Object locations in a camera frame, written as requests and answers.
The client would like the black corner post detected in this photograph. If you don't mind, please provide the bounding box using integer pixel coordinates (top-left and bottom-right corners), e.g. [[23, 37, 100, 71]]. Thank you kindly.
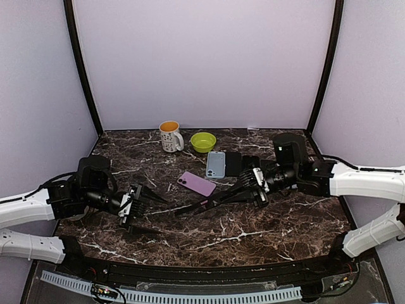
[[63, 0, 104, 137], [305, 0, 345, 134]]

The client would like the small green circuit board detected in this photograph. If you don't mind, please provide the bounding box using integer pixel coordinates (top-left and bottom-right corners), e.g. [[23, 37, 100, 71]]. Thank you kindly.
[[90, 284, 119, 301]]

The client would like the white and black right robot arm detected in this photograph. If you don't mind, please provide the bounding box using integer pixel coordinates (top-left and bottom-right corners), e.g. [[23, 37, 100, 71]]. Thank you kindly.
[[206, 133, 404, 275]]

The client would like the black front table rail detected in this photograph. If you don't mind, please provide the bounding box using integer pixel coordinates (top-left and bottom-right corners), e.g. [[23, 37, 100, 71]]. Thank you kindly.
[[31, 243, 377, 288]]

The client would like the white patterned mug orange inside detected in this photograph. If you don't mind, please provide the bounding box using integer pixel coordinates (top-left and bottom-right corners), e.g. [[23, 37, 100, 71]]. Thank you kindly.
[[159, 121, 184, 153]]

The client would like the black right corner post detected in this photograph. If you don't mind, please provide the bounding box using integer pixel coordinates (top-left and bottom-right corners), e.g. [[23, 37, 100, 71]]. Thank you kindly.
[[305, 0, 345, 134]]

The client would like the black left corner post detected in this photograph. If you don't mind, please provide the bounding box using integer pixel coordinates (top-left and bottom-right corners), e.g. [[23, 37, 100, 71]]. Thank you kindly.
[[63, 0, 104, 137]]

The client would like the lime green plastic bowl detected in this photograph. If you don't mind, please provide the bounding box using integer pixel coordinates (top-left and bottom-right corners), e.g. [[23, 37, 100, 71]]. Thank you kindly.
[[190, 132, 216, 153]]

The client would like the white slotted cable duct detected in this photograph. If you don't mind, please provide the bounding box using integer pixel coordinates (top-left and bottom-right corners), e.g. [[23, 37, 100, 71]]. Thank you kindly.
[[40, 270, 302, 303]]

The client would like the light blue phone case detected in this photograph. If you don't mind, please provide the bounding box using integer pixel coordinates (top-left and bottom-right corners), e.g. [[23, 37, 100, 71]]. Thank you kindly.
[[206, 151, 226, 179]]

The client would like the dark green phone case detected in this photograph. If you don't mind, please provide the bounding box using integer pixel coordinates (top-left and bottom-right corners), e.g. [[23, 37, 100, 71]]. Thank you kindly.
[[242, 155, 261, 172]]

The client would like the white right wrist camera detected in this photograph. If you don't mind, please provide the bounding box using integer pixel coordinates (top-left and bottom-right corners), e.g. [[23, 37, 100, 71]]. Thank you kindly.
[[252, 167, 270, 193]]

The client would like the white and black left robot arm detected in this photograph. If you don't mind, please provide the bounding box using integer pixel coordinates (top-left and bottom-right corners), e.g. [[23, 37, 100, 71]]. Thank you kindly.
[[1, 155, 166, 276]]

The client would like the black phone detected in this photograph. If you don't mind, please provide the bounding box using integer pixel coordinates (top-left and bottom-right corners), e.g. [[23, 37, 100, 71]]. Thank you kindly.
[[225, 151, 242, 177], [175, 196, 219, 216]]

